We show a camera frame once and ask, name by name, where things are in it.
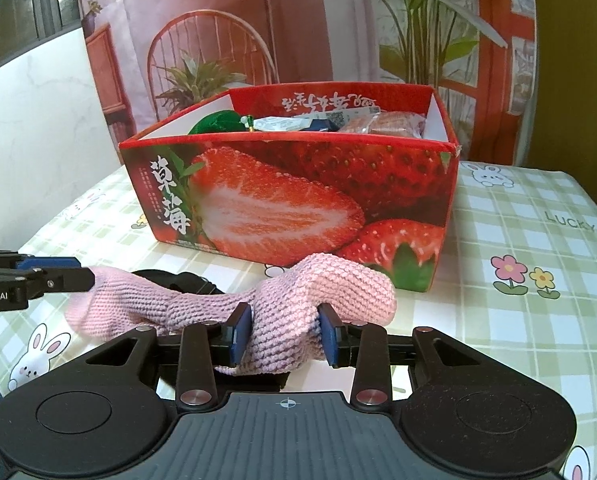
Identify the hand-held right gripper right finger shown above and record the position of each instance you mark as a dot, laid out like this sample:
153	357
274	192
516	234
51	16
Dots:
329	340

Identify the window with metal frame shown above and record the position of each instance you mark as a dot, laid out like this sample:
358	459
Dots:
8	10

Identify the printed room scene backdrop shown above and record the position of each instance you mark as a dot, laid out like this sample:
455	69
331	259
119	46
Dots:
328	35

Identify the green packet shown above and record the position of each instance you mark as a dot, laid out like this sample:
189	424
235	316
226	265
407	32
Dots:
213	122

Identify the white plastic packet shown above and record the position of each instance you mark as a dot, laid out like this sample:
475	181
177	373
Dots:
278	124

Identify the red strawberry cardboard box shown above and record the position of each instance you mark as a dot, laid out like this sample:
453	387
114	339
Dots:
278	195

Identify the pink knitted scarf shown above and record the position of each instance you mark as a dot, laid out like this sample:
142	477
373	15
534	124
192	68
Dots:
278	310

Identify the green checked bunny tablecloth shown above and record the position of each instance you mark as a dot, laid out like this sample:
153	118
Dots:
528	310

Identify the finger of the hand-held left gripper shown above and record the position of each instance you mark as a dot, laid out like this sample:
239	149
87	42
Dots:
48	263
68	279

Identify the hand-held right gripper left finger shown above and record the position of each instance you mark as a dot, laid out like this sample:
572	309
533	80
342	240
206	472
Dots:
238	335

